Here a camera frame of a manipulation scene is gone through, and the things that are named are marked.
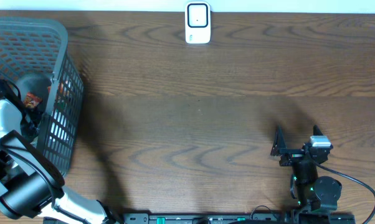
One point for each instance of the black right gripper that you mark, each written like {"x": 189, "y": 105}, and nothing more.
{"x": 280, "y": 149}

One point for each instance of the red chocolate bar wrapper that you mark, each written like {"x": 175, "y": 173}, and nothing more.
{"x": 31, "y": 101}

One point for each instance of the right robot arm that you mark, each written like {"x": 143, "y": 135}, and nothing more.
{"x": 317, "y": 196}

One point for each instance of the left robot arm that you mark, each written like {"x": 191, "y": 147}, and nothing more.
{"x": 30, "y": 185}

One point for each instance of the grey plastic shopping basket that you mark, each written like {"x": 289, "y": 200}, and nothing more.
{"x": 33, "y": 55}

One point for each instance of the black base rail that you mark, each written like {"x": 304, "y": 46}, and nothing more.
{"x": 260, "y": 214}

